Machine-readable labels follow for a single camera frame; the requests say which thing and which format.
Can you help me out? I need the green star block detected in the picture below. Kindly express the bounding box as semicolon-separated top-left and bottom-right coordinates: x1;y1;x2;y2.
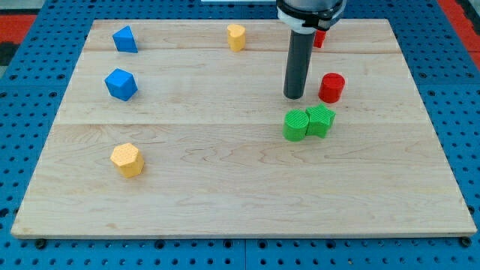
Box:
306;104;336;138

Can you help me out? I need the green cylinder block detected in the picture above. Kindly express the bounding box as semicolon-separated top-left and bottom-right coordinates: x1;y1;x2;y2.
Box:
282;109;309;142

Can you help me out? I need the wooden board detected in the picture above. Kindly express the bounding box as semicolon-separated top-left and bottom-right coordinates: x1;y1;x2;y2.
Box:
11;19;477;239

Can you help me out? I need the yellow heart block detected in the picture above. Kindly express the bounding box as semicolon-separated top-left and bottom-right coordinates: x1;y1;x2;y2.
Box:
226;24;246;52

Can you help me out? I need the blue cube block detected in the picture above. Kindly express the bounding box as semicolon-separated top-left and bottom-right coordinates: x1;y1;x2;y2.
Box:
104;68;138;101

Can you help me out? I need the red block behind rod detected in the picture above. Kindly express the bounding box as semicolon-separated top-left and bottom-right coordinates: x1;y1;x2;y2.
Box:
313;30;326;48

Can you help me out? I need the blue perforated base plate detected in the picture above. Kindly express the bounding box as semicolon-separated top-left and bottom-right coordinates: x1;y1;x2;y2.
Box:
1;0;479;269

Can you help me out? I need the yellow hexagon block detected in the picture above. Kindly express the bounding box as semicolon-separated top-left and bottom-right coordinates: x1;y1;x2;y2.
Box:
110;143;145;178

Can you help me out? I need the blue triangle block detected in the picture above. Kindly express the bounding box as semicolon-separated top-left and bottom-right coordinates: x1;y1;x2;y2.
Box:
112;25;138;53

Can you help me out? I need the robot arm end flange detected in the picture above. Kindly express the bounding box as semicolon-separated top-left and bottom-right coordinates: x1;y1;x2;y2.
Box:
276;0;347;35

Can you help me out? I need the red cylinder block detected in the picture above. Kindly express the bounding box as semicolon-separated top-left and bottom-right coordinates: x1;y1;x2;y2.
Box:
318;73;346;104

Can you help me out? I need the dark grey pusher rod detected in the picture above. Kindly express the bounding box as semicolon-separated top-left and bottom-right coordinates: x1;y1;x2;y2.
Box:
283;30;315;100

